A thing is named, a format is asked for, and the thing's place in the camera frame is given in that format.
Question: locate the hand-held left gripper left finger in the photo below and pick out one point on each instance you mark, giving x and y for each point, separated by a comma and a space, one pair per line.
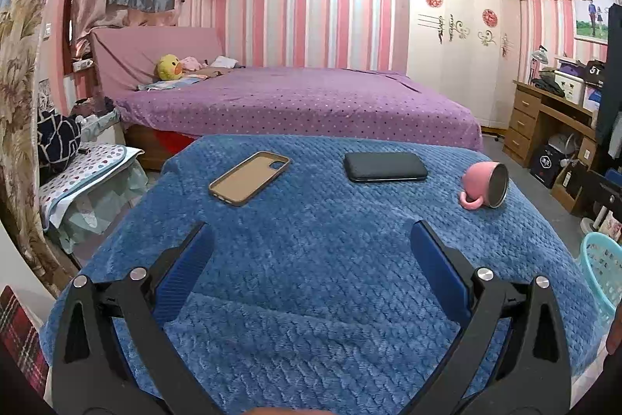
187, 259

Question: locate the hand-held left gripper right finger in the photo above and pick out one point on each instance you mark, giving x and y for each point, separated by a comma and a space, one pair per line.
440, 262

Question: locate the light blue mesh basket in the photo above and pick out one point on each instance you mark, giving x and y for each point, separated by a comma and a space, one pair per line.
590, 249

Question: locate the person's right hand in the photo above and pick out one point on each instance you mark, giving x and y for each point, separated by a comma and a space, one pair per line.
616, 335

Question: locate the pink mug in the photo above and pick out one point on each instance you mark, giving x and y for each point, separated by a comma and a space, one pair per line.
474, 179

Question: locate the pale green cloth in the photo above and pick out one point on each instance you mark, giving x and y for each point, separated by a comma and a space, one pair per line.
107, 211

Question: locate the beige phone case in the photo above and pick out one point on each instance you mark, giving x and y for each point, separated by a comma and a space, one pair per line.
248, 179

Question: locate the black phone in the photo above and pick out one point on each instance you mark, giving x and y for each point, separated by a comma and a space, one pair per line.
386, 167

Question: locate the polka dot cushion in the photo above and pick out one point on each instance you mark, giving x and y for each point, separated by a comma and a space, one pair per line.
82, 172

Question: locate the black shopping bag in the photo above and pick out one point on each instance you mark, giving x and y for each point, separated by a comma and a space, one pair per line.
544, 165

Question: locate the cardboard box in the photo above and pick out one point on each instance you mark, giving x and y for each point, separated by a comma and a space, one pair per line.
571, 181

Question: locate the cluttered bedside cabinet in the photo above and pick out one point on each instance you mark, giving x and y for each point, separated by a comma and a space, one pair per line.
99, 123

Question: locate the wooden desk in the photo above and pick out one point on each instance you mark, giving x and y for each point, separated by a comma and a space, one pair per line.
524, 121

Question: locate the small white fan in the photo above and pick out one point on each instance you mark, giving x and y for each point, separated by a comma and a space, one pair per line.
566, 145

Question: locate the navy patterned bag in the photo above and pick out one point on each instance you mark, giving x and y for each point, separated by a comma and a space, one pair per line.
58, 140

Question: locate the colourful patterned cloth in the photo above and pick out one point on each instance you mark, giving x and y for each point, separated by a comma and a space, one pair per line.
167, 83

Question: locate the red plaid cloth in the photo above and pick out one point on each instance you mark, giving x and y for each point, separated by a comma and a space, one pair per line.
22, 337

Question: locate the white wardrobe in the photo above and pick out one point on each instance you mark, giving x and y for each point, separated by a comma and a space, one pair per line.
452, 74

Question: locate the yellow duck plush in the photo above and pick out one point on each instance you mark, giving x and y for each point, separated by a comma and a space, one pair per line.
168, 67

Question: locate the purple dotted bedspread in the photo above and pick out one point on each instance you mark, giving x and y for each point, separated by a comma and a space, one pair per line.
301, 104

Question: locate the pink plush toy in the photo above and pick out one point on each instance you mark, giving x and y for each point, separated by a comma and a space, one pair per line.
191, 63

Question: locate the white cloth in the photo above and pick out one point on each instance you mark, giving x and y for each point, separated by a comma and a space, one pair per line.
223, 61

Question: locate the dark green cloth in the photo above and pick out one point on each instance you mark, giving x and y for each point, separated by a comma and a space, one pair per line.
549, 84

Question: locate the pink bed headboard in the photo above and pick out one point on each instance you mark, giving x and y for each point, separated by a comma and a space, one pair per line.
131, 55

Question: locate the white storage box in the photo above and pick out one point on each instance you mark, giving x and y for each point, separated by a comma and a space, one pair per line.
569, 87

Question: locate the white power strip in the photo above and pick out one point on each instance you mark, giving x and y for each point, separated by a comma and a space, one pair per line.
82, 65

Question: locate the floral door curtain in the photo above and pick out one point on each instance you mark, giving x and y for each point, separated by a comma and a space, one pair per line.
22, 104

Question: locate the desk lamp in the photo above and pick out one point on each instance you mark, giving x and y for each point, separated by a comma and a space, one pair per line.
539, 55

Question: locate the purple bag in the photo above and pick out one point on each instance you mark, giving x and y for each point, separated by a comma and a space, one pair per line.
573, 66

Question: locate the dark hanging garment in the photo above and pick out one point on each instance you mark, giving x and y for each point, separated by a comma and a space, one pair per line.
610, 79

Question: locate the wooden bed frame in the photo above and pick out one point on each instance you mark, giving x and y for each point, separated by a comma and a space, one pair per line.
150, 147

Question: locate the couple wall photo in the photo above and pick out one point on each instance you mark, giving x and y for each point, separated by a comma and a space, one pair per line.
593, 16

